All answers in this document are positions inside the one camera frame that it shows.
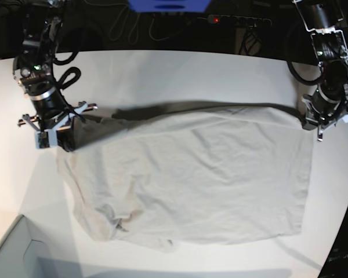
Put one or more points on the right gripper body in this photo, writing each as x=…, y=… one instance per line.
x=51, y=131

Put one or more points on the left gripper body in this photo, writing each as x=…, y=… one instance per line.
x=321, y=115

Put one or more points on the beige t-shirt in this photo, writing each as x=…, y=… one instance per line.
x=223, y=175

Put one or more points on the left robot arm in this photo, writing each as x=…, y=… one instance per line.
x=321, y=20

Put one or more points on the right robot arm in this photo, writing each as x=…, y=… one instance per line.
x=33, y=67

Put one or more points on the black power strip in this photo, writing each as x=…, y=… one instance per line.
x=238, y=21

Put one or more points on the blue box at top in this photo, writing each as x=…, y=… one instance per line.
x=156, y=6

